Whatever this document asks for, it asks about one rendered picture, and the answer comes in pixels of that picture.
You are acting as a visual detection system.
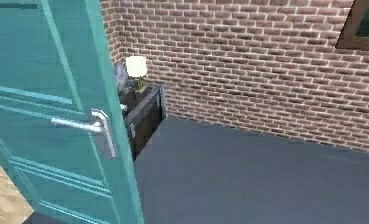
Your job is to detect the dark wooden bedside cabinet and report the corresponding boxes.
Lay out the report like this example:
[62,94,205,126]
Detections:
[118,84,168,162]

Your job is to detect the white shade table lamp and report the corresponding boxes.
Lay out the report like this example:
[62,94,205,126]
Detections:
[125,55,149,94]

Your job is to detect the teal room door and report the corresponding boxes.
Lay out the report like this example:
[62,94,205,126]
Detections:
[0,0,146,224]

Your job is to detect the brown framed window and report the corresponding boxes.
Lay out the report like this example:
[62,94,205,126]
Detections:
[335,0,369,52]

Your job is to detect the silver door handle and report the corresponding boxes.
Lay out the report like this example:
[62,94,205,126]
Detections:
[50,108,118,159]

